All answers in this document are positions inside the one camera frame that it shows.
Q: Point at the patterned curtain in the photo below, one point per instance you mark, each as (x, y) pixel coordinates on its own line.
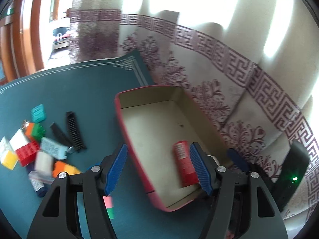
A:
(251, 65)

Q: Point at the red pink tin box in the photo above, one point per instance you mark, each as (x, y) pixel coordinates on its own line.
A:
(152, 119)

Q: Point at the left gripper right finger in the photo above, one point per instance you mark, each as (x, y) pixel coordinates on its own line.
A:
(258, 210)

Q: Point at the orange yellow toy brick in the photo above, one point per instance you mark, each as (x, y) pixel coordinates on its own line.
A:
(60, 166)

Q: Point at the light blue printed box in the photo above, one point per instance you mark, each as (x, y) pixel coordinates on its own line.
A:
(55, 149)

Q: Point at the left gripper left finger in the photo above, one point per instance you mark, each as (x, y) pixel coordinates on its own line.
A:
(57, 215)

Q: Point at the wooden door frame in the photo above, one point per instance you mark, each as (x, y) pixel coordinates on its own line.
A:
(26, 37)

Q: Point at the teal dental floss box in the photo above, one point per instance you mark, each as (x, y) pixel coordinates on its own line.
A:
(38, 113)

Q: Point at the orange green toy brick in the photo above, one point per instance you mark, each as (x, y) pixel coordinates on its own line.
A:
(34, 131)

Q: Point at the black cylindrical tube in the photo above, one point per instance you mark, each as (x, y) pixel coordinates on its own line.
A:
(60, 136)

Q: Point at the white tissue pack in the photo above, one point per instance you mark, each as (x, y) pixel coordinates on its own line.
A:
(18, 140)

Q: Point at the teal table mat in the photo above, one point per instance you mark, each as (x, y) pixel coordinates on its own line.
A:
(79, 97)

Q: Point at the red cylindrical bottle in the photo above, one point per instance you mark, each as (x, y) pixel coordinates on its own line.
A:
(184, 164)

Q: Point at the red long toy brick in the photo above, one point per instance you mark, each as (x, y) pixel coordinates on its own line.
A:
(27, 154)

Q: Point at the black wok on stand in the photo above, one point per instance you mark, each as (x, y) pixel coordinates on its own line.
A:
(61, 37)

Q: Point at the dark blue lotion bottle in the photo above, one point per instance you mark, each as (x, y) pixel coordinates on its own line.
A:
(38, 186)

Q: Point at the metal keyring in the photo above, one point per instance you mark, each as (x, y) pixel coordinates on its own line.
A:
(25, 124)

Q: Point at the yellow white medicine box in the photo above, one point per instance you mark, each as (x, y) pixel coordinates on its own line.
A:
(8, 156)

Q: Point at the pink green toy brick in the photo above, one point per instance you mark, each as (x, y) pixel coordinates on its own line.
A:
(109, 206)

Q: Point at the black comb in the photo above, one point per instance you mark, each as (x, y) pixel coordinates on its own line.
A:
(74, 131)

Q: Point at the white round plastic lid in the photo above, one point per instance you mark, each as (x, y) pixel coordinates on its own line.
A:
(215, 159)

